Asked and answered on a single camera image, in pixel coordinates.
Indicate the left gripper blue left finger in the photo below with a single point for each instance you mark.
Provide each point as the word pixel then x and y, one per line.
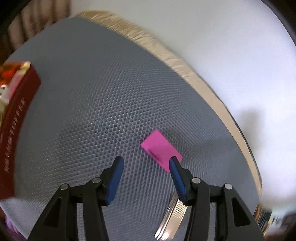
pixel 58 221

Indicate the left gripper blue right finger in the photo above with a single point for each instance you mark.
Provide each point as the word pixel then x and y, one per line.
pixel 233 220

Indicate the pink rectangular block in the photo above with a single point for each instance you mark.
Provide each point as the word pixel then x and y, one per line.
pixel 160 149

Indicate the grey honeycomb table mat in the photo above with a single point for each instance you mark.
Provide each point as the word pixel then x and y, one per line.
pixel 100 96

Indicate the red gold metal tin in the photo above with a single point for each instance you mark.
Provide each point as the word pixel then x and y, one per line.
pixel 19 84

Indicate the beige patterned curtain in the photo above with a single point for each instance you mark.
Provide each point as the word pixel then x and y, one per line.
pixel 35 17

